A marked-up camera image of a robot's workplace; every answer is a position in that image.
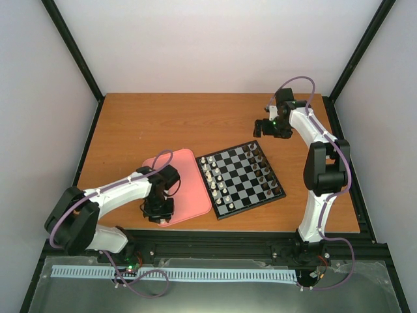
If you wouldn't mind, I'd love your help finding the black white chessboard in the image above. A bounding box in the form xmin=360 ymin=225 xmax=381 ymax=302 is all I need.
xmin=195 ymin=140 xmax=286 ymax=220

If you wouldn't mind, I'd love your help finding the black aluminium base frame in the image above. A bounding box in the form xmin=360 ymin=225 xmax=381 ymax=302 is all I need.
xmin=21 ymin=230 xmax=410 ymax=312

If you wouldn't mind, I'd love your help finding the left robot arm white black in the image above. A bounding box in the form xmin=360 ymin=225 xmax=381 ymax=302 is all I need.
xmin=44 ymin=165 xmax=180 ymax=263

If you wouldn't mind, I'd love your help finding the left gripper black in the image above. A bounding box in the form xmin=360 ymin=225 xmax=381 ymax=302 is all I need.
xmin=143 ymin=194 xmax=175 ymax=224

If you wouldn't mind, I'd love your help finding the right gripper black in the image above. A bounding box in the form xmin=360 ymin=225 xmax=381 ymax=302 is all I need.
xmin=253 ymin=117 xmax=290 ymax=140

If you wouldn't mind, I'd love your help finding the pink plastic tray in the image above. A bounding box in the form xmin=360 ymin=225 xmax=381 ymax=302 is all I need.
xmin=158 ymin=149 xmax=212 ymax=227

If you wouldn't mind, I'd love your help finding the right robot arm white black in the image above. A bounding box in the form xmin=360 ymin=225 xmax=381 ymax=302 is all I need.
xmin=253 ymin=88 xmax=351 ymax=244

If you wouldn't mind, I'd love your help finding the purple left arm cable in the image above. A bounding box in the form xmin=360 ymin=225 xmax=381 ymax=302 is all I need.
xmin=48 ymin=149 xmax=175 ymax=298

